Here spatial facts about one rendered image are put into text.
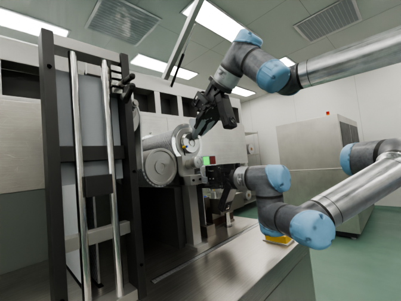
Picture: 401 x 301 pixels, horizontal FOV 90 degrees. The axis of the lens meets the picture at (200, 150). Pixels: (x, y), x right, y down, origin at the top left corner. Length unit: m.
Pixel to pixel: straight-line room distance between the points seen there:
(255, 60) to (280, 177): 0.30
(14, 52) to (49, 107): 0.56
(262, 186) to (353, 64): 0.37
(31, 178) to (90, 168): 0.43
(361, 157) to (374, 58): 0.31
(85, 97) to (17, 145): 0.44
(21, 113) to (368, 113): 4.97
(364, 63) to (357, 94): 4.49
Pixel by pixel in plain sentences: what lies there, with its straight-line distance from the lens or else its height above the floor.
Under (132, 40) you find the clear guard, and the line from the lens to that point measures 1.08.
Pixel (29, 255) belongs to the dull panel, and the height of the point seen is 0.93.
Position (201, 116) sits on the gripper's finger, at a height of 1.32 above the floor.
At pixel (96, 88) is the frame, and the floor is 1.36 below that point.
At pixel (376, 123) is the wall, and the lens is 5.01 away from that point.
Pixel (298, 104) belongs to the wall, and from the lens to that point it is 5.37.
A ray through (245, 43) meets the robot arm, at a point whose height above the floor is 1.48.
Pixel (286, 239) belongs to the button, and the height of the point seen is 0.91.
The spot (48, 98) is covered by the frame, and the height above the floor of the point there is 1.31.
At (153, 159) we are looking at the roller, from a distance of 0.65.
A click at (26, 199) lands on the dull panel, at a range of 0.89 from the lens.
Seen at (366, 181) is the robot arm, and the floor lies 1.09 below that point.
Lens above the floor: 1.17
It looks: 4 degrees up
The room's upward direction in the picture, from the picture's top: 6 degrees counter-clockwise
